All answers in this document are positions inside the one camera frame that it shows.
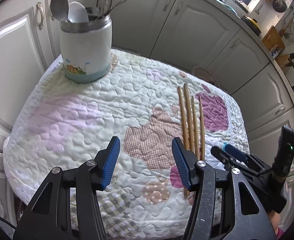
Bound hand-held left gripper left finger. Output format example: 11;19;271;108
13;136;121;240

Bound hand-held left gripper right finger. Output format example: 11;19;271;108
171;137;277;240

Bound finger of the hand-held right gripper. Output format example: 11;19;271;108
223;142;273;173
210;146;253;175

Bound wooden chopstick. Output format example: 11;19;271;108
183;83;195;153
198;98;206;161
177;86;190;200
190;95;200;160

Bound white cartoon print utensil holder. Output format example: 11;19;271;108
59;14;112;84

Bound pastel quilted blanket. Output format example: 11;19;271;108
2;49;250;234

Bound wooden knife block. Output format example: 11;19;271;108
275;52;294;68

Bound speckled kitchen countertop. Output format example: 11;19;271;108
179;0;294;123

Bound wooden cutting board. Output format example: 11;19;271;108
261;26;285;52

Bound yellow cooking pot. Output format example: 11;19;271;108
241;16;262;35

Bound teal cloth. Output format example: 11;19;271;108
223;3;238;15

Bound hanging steel pan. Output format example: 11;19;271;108
272;0;287;13

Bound white plastic spoon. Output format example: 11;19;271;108
68;2;89;24

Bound small metal spoon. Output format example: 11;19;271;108
101;0;113;15

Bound black cable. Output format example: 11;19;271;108
0;215;17;230

